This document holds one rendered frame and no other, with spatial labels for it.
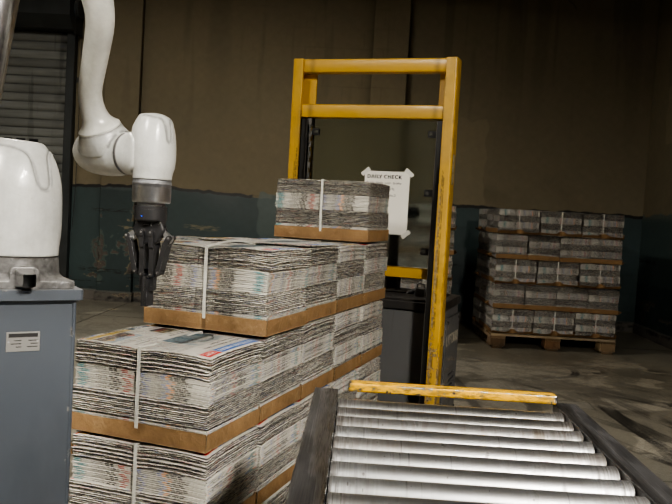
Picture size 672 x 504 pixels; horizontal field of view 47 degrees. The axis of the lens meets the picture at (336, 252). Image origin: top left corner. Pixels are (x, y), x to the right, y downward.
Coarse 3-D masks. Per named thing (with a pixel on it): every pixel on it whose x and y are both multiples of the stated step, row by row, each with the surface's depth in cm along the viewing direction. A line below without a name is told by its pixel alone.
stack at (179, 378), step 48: (96, 336) 191; (144, 336) 195; (192, 336) 200; (240, 336) 205; (288, 336) 218; (336, 336) 259; (96, 384) 186; (144, 384) 181; (192, 384) 177; (240, 384) 190; (288, 384) 221; (336, 384) 261; (192, 432) 177; (288, 432) 223; (96, 480) 187; (144, 480) 182; (192, 480) 178; (240, 480) 195
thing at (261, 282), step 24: (240, 264) 203; (264, 264) 201; (288, 264) 211; (216, 288) 205; (240, 288) 203; (264, 288) 201; (288, 288) 214; (216, 312) 206; (240, 312) 203; (264, 312) 201; (288, 312) 215
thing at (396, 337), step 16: (384, 304) 352; (400, 304) 350; (416, 304) 347; (448, 304) 359; (384, 320) 353; (400, 320) 350; (416, 320) 348; (448, 320) 364; (384, 336) 353; (400, 336) 351; (416, 336) 348; (448, 336) 367; (384, 352) 353; (400, 352) 351; (416, 352) 348; (448, 352) 370; (384, 368) 354; (400, 368) 351; (416, 368) 349; (448, 368) 374; (448, 384) 377; (384, 400) 354; (400, 400) 352; (416, 400) 349; (448, 400) 380
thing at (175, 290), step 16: (176, 256) 210; (192, 256) 209; (176, 272) 210; (192, 272) 208; (160, 288) 211; (176, 288) 209; (192, 288) 208; (160, 304) 211; (176, 304) 210; (192, 304) 208
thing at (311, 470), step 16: (320, 400) 152; (336, 400) 153; (320, 416) 140; (304, 432) 130; (320, 432) 130; (304, 448) 121; (320, 448) 121; (304, 464) 113; (320, 464) 114; (304, 480) 107; (320, 480) 107; (288, 496) 100; (304, 496) 101; (320, 496) 101
